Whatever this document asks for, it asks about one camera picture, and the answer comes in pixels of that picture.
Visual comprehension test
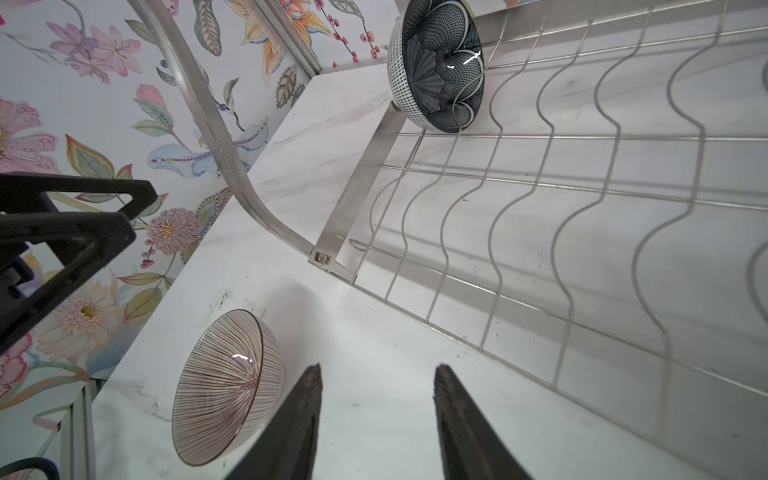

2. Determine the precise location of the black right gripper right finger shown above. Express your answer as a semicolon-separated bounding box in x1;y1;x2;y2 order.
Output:
433;364;531;480

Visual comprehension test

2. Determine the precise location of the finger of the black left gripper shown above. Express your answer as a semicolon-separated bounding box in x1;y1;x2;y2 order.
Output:
1;212;136;352
1;173;158;225

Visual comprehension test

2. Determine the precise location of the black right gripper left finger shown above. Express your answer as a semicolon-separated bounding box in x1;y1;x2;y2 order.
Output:
227;364;323;480

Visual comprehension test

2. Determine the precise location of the dark patterned bowl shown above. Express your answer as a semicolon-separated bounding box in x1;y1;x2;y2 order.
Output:
387;0;485;134

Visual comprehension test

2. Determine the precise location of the stainless steel dish rack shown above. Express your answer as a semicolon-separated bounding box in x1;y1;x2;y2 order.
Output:
127;0;768;480

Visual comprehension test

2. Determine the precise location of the pink striped bowl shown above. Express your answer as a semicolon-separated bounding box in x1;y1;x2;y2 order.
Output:
171;309;285;467

